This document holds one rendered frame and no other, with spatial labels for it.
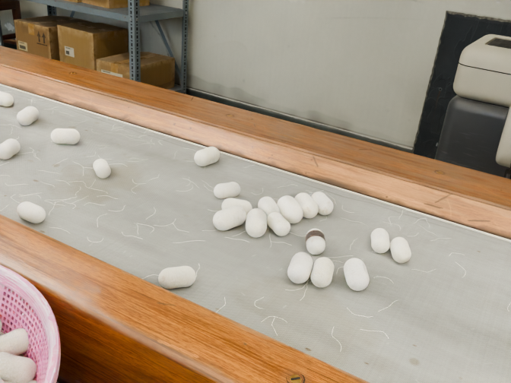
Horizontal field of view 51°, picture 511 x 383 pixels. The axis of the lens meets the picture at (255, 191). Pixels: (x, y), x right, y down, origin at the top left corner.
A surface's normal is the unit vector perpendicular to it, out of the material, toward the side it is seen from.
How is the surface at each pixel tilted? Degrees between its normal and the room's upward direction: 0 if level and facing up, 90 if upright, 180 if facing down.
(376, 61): 90
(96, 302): 0
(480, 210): 45
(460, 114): 90
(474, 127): 90
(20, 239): 0
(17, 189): 0
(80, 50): 90
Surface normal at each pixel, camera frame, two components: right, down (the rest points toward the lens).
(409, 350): 0.08, -0.89
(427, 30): -0.52, 0.35
